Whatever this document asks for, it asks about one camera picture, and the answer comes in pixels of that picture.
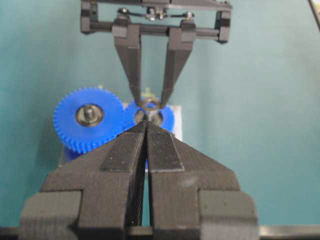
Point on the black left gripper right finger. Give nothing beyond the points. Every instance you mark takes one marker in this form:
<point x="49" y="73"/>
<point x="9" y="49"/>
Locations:
<point x="192" y="196"/>

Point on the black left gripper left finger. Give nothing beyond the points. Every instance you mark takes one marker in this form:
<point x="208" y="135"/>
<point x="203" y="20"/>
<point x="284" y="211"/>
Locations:
<point x="94" y="197"/>

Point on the blue gear far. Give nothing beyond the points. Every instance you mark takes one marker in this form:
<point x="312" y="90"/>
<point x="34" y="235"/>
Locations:
<point x="134" y="114"/>

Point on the grey metal base block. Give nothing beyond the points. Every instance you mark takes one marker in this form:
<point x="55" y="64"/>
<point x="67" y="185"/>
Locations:
<point x="67" y="155"/>

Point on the threaded steel shaft near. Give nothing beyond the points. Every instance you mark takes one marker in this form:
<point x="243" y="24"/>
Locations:
<point x="88" y="112"/>

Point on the blue gear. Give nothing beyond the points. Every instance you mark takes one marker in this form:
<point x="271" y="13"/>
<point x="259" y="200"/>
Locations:
<point x="134" y="114"/>
<point x="75" y="132"/>

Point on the blue gear near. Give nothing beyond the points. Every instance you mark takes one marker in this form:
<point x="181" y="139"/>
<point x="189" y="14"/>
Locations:
<point x="75" y="132"/>

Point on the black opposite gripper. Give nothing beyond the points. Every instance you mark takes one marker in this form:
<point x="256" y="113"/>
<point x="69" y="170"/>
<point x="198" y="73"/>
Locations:
<point x="127" y="37"/>

